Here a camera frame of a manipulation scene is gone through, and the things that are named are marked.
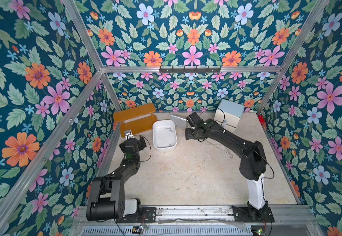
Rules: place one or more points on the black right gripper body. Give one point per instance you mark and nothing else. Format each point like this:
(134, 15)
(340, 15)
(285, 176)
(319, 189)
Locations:
(188, 132)

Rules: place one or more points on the aluminium front rail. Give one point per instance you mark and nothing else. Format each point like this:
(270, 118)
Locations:
(208, 220)

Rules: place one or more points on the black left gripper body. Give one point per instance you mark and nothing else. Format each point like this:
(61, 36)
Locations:
(138, 146)

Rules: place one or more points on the silver quilted pouch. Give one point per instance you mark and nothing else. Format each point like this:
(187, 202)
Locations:
(180, 122)

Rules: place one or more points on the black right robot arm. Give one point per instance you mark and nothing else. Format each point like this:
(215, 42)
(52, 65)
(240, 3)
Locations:
(253, 161)

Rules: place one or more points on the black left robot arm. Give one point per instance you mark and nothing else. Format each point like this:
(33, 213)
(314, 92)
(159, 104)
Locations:
(106, 200)

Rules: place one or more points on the white plastic storage tray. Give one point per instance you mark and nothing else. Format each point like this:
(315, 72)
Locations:
(164, 135)

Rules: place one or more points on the small white drawer cabinet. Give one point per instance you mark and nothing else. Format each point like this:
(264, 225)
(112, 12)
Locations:
(228, 115)

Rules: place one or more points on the red object at wall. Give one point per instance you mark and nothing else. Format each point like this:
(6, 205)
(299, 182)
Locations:
(261, 119)

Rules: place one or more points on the orange wooden two-tier shelf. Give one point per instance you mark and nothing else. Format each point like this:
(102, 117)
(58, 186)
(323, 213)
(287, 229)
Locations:
(137, 120)

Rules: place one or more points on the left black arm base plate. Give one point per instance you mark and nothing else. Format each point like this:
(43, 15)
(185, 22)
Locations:
(144, 215)

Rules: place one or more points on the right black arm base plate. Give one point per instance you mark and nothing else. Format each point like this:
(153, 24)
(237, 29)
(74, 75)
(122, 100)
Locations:
(250, 214)

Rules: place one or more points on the black wall hook rail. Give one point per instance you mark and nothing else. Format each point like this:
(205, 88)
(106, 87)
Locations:
(190, 69)

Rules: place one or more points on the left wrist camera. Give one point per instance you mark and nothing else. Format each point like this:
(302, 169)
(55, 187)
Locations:
(128, 134)

